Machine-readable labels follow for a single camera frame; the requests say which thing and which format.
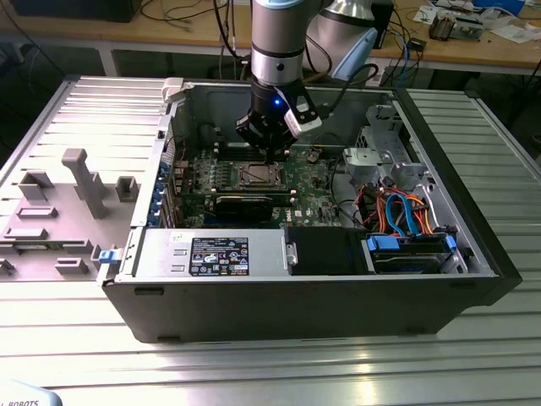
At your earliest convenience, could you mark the grey metal box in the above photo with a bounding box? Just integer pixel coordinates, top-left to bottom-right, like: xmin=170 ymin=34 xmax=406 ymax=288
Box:
xmin=454 ymin=15 xmax=484 ymax=42

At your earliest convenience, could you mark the metal socket cover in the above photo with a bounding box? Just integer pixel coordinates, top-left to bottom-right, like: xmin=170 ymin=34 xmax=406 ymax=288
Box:
xmin=239 ymin=162 xmax=282 ymax=187

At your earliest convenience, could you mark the wooden desk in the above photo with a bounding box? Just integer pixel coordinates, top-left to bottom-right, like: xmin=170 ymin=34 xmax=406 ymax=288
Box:
xmin=0 ymin=0 xmax=541 ymax=78

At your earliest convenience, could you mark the wide black box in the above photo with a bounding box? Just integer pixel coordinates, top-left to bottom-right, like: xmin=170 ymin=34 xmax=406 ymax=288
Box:
xmin=11 ymin=0 xmax=137 ymax=23

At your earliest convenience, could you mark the grey metal drive cage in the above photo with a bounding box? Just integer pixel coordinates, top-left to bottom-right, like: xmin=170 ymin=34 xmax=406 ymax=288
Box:
xmin=342 ymin=104 xmax=426 ymax=187

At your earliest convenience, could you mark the copper heatsink cooler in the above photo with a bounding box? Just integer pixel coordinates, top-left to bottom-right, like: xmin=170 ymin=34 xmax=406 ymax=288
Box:
xmin=429 ymin=10 xmax=456 ymax=42

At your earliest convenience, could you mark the blue cable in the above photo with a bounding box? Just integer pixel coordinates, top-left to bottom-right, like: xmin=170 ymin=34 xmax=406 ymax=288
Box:
xmin=401 ymin=23 xmax=415 ymax=75

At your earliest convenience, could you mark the red wire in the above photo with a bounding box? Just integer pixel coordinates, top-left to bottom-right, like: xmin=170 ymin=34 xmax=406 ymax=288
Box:
xmin=358 ymin=188 xmax=377 ymax=225

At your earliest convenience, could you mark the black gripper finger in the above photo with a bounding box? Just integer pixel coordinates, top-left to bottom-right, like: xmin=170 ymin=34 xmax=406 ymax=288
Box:
xmin=235 ymin=110 xmax=275 ymax=165
xmin=270 ymin=125 xmax=298 ymax=165

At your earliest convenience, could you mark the orange wire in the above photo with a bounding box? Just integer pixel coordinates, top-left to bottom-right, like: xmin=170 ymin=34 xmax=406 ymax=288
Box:
xmin=412 ymin=194 xmax=432 ymax=234
xmin=374 ymin=192 xmax=385 ymax=233

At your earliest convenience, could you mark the pale grey case latch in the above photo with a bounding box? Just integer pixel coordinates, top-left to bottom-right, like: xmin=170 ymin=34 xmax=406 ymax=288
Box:
xmin=161 ymin=77 xmax=186 ymax=103

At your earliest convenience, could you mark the black PC case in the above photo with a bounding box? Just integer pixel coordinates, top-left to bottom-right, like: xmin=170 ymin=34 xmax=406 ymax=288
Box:
xmin=96 ymin=77 xmax=524 ymax=344

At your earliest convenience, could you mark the hard disk in blue carrier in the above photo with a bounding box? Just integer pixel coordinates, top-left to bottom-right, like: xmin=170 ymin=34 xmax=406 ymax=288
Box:
xmin=362 ymin=234 xmax=460 ymax=275

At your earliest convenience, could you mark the blue flat wire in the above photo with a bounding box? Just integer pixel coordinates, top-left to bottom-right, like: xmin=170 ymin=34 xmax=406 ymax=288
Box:
xmin=399 ymin=192 xmax=420 ymax=237
xmin=385 ymin=192 xmax=407 ymax=236

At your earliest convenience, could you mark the tall black box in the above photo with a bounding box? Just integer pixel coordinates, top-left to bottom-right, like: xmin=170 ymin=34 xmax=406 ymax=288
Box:
xmin=371 ymin=0 xmax=395 ymax=50

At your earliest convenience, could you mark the black plastic drive shroud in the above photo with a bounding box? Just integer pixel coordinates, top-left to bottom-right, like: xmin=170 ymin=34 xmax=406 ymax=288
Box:
xmin=285 ymin=227 xmax=369 ymax=276

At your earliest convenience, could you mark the grey part rack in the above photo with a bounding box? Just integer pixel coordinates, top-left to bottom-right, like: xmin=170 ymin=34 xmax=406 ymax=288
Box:
xmin=0 ymin=147 xmax=143 ymax=283

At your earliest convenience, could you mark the grey power supply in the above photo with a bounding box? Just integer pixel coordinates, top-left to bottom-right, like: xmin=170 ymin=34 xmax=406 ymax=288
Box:
xmin=134 ymin=228 xmax=292 ymax=280

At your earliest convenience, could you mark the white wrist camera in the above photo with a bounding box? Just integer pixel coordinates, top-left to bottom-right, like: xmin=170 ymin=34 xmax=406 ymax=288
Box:
xmin=283 ymin=96 xmax=323 ymax=137

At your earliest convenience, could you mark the white paper sheet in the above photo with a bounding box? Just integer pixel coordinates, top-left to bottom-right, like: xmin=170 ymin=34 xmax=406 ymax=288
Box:
xmin=489 ymin=24 xmax=534 ymax=44

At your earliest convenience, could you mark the pale blue teach pendant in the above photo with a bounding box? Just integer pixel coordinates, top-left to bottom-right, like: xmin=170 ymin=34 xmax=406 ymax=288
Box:
xmin=0 ymin=379 xmax=63 ymax=406

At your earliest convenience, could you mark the green motherboard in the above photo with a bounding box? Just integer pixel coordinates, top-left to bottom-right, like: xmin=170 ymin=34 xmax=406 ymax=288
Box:
xmin=168 ymin=143 xmax=344 ymax=232

